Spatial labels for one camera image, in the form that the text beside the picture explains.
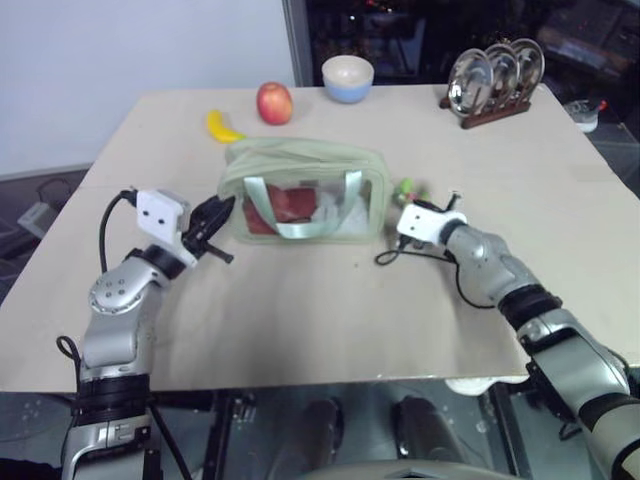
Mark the grey floor box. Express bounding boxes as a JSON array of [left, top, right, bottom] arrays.
[[17, 202, 51, 236]]

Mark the green clear-sided zip pouch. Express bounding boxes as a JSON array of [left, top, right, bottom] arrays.
[[217, 135, 394, 247]]

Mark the white shoe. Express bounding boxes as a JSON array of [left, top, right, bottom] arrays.
[[564, 98, 609, 132]]

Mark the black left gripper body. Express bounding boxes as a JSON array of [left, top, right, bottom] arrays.
[[180, 203, 217, 259]]

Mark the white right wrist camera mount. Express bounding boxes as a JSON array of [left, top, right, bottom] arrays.
[[397, 202, 466, 246]]

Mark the grey window frame post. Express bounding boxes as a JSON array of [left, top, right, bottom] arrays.
[[281, 0, 321, 89]]

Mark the white rounded object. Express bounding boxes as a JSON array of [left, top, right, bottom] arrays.
[[444, 377, 531, 396]]

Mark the dark wooden plate rack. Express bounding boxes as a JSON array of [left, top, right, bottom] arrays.
[[439, 94, 532, 130]]

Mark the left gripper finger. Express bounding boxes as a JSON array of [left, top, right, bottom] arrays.
[[201, 242, 236, 264], [198, 195, 236, 229]]

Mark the red item inside pouch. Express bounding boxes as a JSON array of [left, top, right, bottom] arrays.
[[244, 183, 321, 235]]

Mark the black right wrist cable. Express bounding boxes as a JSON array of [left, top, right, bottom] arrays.
[[374, 234, 501, 309]]

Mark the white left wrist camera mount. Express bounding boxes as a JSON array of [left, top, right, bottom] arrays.
[[134, 188, 197, 266]]

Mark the shiny metal plate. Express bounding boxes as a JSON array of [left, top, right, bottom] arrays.
[[482, 43, 522, 104], [509, 38, 546, 99], [447, 48, 496, 114]]

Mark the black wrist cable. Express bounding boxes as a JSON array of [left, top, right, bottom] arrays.
[[98, 187, 142, 275], [374, 234, 501, 309]]

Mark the black table frame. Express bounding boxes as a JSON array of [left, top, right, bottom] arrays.
[[149, 387, 261, 480]]

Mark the green plush keychain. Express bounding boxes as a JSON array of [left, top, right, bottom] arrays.
[[393, 177, 432, 207]]

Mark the yellow banana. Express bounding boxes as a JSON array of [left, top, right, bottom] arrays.
[[206, 109, 249, 144]]

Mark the red apple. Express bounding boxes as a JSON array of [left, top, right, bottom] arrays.
[[255, 82, 294, 125]]

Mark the white item inside pouch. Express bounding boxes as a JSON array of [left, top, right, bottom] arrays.
[[314, 192, 374, 234]]

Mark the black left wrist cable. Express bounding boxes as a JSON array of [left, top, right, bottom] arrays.
[[98, 187, 142, 275]]

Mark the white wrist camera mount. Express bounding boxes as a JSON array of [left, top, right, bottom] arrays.
[[397, 202, 466, 246], [134, 188, 197, 266]]

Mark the blue and cream bowl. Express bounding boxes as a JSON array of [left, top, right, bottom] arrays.
[[321, 55, 375, 104]]

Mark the dark rounded shape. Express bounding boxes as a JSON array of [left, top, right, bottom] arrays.
[[299, 397, 346, 461], [392, 394, 464, 461]]

